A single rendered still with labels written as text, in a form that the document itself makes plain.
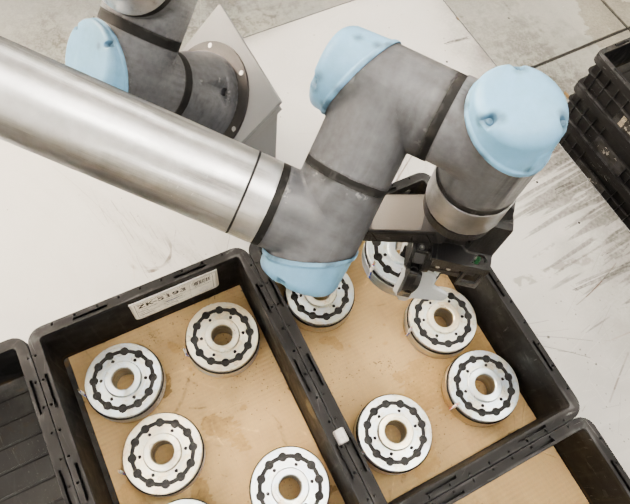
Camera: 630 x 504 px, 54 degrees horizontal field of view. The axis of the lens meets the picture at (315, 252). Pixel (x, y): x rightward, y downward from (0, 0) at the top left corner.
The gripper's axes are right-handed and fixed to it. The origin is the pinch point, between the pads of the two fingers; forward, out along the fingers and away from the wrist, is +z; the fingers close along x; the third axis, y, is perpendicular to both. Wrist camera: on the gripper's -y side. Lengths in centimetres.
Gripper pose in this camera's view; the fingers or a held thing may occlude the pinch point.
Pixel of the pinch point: (399, 274)
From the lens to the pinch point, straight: 77.1
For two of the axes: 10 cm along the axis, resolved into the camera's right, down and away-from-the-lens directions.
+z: -0.7, 4.0, 9.1
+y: 9.8, 2.2, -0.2
